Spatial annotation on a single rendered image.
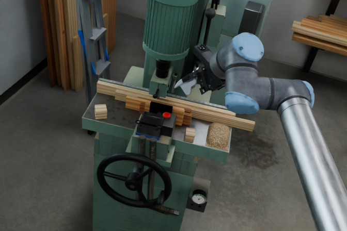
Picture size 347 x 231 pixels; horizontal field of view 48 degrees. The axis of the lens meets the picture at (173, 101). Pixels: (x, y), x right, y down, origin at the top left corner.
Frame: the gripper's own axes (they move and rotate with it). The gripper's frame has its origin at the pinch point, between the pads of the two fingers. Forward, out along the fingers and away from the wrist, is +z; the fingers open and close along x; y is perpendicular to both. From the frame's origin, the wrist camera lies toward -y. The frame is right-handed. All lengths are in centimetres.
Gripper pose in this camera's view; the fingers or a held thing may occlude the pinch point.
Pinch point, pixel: (191, 81)
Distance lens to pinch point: 141.2
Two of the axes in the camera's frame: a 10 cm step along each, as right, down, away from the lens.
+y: 3.3, 9.3, -1.6
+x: 8.6, -2.3, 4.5
